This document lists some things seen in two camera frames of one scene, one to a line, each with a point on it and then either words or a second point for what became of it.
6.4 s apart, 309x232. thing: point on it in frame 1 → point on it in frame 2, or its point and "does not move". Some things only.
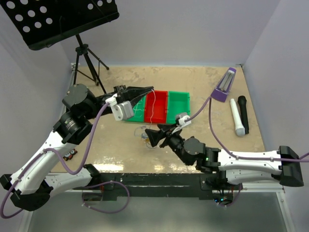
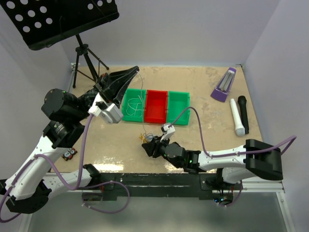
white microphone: x=239 y=129 does not move
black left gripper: x=124 y=93 → x=105 y=84
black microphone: x=242 y=100 does not move
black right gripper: x=155 y=137 → x=152 y=149
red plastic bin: x=160 y=107 does not move
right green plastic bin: x=177 y=102 does not move
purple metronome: x=221 y=92 does not move
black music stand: x=43 y=23 does not move
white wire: x=153 y=108 → x=134 y=105
